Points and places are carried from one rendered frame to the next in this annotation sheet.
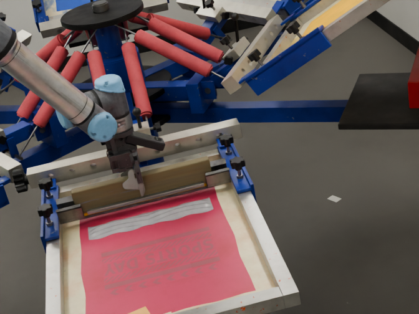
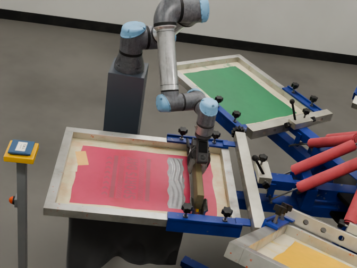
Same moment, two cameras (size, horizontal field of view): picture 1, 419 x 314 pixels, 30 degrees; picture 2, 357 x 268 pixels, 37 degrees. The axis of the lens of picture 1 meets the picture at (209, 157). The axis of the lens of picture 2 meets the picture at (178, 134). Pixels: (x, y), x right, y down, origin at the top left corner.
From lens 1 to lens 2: 2.52 m
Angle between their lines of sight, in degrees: 74
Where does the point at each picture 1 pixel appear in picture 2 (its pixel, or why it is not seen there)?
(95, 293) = (113, 152)
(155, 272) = (116, 173)
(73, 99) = (161, 76)
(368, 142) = not seen: outside the picture
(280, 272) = (66, 206)
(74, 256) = (155, 150)
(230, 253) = (112, 202)
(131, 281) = (115, 164)
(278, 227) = not seen: outside the picture
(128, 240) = (156, 169)
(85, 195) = not seen: hidden behind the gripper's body
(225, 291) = (78, 192)
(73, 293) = (120, 145)
